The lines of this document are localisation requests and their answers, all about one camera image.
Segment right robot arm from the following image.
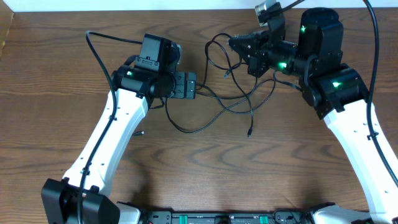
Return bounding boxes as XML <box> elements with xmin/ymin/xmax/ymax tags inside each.
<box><xmin>228</xmin><ymin>1</ymin><xmax>397</xmax><ymax>223</ymax></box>

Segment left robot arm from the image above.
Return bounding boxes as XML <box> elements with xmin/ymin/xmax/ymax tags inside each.
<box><xmin>41</xmin><ymin>34</ymin><xmax>196</xmax><ymax>223</ymax></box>

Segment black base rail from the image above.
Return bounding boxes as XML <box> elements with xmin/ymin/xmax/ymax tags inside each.
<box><xmin>118</xmin><ymin>201</ymin><xmax>371</xmax><ymax>224</ymax></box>

